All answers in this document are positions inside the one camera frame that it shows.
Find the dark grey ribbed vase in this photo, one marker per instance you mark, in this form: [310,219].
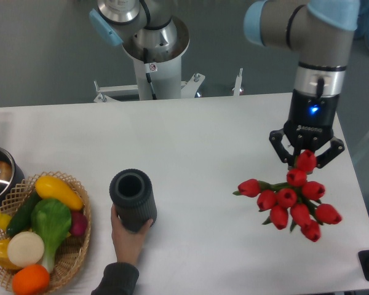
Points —
[131,192]

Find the person's hand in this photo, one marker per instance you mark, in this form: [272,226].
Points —
[127,245]

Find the dark green cucumber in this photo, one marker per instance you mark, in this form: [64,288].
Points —
[22,219]

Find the green bok choy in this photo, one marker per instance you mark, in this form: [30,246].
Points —
[51,220]

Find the white round onion slice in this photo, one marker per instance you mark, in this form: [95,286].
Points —
[25,249]

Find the small yellow banana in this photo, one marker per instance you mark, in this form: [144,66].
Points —
[4,221]

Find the yellow squash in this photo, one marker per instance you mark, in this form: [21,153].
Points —
[49,187]

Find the yellow bell pepper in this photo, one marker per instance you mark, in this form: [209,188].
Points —
[4,259]

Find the dark grey sleeved forearm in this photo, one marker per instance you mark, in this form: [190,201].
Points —
[118,278]

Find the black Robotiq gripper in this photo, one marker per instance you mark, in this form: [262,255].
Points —
[309,126]

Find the red radish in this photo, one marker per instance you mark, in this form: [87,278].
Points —
[78,224]

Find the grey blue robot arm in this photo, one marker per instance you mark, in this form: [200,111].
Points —
[320,31]

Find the red tulip bouquet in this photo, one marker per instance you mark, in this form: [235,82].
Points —
[295,202]

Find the orange fruit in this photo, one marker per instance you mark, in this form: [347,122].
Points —
[33,279]

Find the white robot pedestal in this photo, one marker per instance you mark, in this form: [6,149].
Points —
[157,60]

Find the white metal base frame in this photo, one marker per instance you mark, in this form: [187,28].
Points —
[189,89]

